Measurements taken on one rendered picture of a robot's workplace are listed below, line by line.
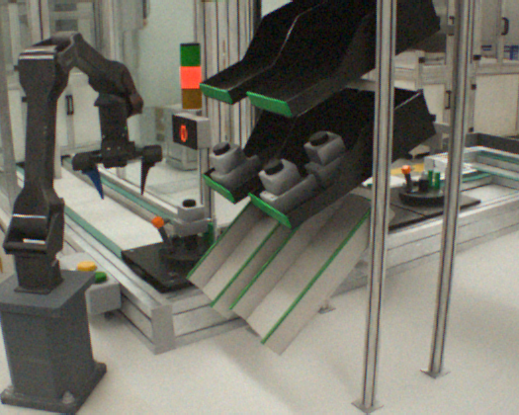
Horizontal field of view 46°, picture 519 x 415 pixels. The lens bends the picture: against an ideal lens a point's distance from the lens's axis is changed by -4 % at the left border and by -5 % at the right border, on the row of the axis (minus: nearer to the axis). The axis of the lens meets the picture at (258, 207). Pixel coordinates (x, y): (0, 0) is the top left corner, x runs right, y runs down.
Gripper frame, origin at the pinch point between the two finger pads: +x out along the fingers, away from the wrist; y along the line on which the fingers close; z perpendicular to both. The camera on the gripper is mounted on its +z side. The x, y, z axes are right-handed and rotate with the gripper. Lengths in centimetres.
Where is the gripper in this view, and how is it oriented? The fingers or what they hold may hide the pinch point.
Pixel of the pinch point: (121, 181)
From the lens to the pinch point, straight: 135.3
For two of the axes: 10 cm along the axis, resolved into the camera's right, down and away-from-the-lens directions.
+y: 9.9, -1.1, 1.3
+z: 1.6, 3.0, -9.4
